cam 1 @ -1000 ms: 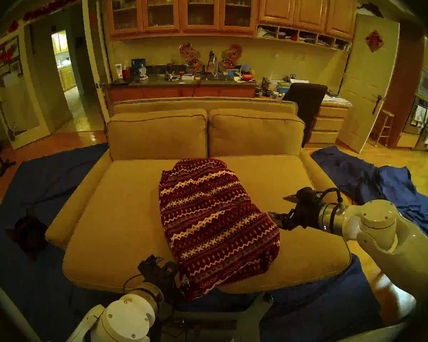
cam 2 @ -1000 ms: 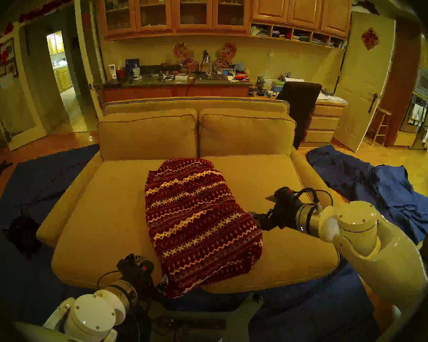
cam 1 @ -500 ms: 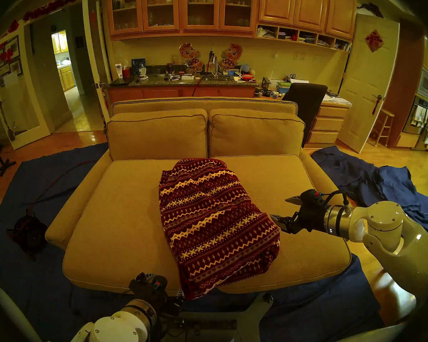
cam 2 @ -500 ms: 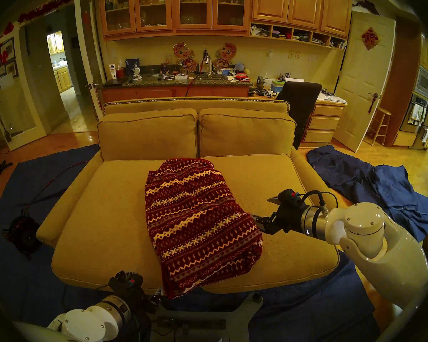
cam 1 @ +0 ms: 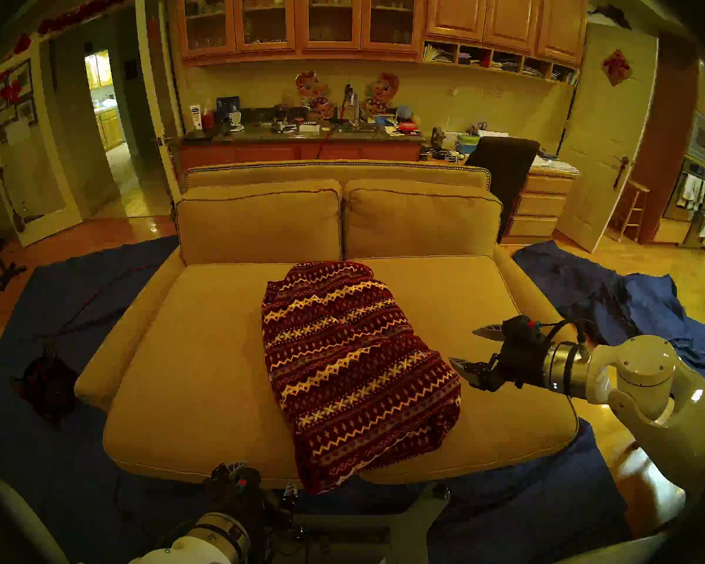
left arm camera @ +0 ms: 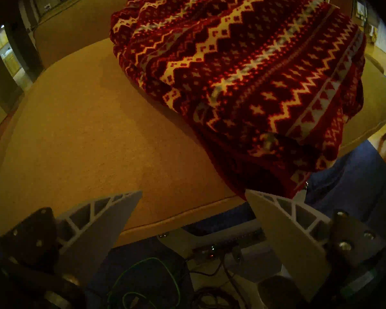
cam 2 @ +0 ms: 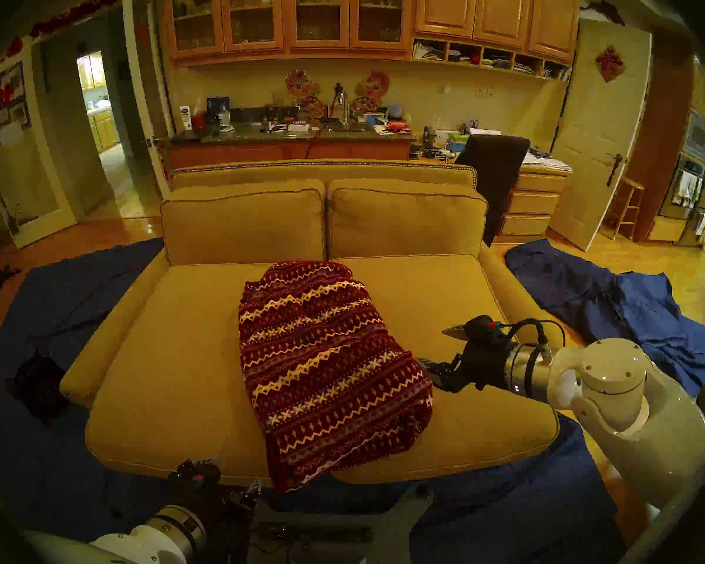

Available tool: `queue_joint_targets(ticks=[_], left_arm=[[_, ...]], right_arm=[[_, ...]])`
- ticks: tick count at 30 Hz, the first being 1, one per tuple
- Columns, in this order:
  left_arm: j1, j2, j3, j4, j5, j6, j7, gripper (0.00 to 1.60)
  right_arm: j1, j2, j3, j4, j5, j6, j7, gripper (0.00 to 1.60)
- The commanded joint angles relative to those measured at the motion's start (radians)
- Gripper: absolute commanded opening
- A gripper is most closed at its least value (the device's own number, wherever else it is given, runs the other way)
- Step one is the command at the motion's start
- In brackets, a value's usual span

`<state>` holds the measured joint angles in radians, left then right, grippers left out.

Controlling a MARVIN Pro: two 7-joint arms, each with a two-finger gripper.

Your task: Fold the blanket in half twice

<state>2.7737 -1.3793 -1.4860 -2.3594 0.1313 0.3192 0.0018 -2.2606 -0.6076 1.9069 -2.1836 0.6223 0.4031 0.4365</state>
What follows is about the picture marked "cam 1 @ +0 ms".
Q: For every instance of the crumpled blue blanket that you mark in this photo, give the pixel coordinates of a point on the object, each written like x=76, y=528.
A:
x=652, y=298

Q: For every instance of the white door with ornament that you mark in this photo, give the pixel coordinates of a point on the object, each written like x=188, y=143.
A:
x=602, y=131

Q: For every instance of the white hanging towel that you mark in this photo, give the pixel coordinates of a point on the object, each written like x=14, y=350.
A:
x=690, y=190

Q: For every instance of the large navy floor cloth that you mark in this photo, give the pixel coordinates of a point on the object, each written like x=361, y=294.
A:
x=64, y=310

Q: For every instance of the red patterned knit blanket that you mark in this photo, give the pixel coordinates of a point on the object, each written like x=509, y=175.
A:
x=352, y=380

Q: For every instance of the yellow fabric sofa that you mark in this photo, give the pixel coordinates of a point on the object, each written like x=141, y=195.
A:
x=335, y=172

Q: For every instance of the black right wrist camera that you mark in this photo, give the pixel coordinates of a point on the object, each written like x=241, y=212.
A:
x=520, y=328

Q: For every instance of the yellow sofa back cushion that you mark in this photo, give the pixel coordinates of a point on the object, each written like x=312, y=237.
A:
x=423, y=219
x=258, y=222

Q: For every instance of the red cup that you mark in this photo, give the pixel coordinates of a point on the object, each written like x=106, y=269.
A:
x=208, y=121

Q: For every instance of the dark plant decoration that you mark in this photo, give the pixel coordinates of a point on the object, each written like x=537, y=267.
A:
x=611, y=13

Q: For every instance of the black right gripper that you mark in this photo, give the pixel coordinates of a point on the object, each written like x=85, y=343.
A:
x=520, y=366

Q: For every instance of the cartoon animal wall decoration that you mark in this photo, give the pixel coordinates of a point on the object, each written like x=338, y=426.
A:
x=382, y=91
x=312, y=88

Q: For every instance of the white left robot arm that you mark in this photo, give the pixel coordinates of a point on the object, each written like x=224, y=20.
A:
x=211, y=542

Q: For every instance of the tall wooden oven cabinet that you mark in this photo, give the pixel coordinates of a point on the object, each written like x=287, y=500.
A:
x=664, y=128

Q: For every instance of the red garland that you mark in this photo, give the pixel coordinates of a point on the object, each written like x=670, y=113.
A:
x=82, y=10

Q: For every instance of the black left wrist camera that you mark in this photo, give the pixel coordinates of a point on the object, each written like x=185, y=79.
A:
x=238, y=480

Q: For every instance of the plain white open door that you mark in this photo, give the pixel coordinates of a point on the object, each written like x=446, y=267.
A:
x=164, y=98

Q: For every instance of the solid wooden wall cabinet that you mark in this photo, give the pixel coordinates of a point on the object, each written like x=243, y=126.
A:
x=508, y=10

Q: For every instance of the metal sink faucet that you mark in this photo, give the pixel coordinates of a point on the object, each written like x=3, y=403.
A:
x=352, y=106

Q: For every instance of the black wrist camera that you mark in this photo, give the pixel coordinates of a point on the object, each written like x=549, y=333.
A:
x=238, y=480
x=520, y=328

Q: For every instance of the yellow sofa seat cushion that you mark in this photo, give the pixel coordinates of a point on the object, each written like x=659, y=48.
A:
x=200, y=363
x=476, y=286

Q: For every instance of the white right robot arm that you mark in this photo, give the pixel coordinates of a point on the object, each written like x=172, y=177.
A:
x=652, y=392

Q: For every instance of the stainless wall oven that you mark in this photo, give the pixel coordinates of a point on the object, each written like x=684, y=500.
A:
x=704, y=140

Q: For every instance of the wooden cubby shelf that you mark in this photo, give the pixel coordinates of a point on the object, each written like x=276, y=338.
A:
x=493, y=69

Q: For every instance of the white mirrored door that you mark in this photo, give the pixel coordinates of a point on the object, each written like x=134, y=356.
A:
x=59, y=175

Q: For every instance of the wooden desk with drawers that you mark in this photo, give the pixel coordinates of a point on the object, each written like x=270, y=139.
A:
x=540, y=204

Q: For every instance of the large black picture frame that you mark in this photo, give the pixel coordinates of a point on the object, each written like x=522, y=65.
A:
x=22, y=75

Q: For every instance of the yellow-lit kitchen base cabinet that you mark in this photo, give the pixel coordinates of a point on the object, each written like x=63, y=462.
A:
x=111, y=131

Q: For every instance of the stack of papers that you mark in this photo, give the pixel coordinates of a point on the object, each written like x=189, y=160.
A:
x=555, y=166

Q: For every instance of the black office chair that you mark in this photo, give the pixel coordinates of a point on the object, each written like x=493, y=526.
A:
x=502, y=175

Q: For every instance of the dark blue box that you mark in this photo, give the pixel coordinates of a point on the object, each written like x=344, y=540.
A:
x=228, y=107

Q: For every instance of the dark-topped wooden counter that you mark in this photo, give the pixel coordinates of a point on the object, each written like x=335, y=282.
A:
x=282, y=153

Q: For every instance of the glass-door wooden wall cabinet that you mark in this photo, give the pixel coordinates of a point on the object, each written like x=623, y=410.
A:
x=299, y=16

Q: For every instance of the small wooden stool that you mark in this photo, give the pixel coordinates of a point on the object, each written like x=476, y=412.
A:
x=637, y=188

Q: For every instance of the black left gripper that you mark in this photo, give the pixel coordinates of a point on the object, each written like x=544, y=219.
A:
x=247, y=510

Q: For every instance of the teal container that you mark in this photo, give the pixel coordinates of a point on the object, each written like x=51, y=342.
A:
x=467, y=143

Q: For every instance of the red diamond door ornament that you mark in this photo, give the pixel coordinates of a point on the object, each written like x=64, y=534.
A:
x=617, y=67

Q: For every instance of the white lotion bottle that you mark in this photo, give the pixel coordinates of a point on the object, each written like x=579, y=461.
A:
x=195, y=117

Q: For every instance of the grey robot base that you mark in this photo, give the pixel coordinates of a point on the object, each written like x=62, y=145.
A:
x=405, y=527

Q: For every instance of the black floor stand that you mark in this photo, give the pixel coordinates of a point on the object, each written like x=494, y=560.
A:
x=6, y=272

